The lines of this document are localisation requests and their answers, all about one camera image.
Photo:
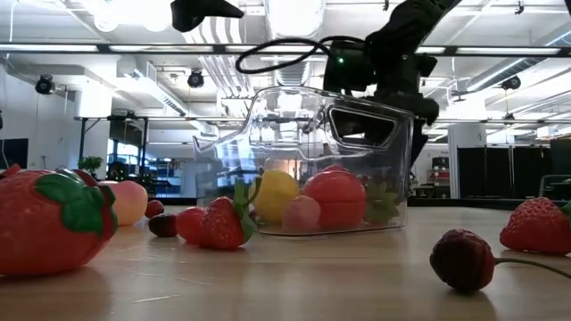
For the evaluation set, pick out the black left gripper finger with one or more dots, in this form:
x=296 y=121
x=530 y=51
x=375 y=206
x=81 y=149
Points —
x=201 y=13

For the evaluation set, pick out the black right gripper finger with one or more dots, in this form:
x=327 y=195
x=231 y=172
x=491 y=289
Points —
x=418 y=142
x=363 y=129

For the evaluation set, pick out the clear plastic container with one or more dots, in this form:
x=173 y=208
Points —
x=303 y=134

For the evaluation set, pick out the red toy apple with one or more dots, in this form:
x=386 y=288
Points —
x=336 y=200

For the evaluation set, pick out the small pink toy fruit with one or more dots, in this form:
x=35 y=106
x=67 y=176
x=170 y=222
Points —
x=301 y=214

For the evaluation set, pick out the yellow toy lemon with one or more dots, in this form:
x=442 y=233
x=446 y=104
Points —
x=274 y=194

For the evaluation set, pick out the dark red toy cherry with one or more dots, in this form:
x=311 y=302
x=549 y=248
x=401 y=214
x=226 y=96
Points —
x=464 y=260
x=154 y=208

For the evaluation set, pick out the pale toy peach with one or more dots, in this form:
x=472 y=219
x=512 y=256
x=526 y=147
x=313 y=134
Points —
x=129 y=203

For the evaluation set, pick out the small dark plum toy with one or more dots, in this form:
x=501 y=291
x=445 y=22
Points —
x=163 y=225

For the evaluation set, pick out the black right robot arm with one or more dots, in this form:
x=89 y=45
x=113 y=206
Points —
x=410 y=22

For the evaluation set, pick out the shelf with red boxes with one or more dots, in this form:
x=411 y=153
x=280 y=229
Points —
x=439 y=175

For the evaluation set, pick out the black ceiling spotlight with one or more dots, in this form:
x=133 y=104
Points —
x=195 y=79
x=510 y=82
x=44 y=84

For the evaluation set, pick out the black partition screen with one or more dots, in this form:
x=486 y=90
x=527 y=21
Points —
x=490 y=174

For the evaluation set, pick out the green background plant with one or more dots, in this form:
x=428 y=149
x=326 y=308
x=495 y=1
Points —
x=91 y=164

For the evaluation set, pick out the large toy strawberry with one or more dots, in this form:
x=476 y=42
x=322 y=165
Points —
x=40 y=227

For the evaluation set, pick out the black aluminium rig frame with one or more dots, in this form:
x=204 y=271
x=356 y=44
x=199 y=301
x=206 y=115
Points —
x=134 y=48

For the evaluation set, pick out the black background workbench frame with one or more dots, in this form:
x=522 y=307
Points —
x=82 y=134

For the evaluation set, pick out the black wall monitor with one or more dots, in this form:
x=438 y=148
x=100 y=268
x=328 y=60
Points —
x=13 y=153

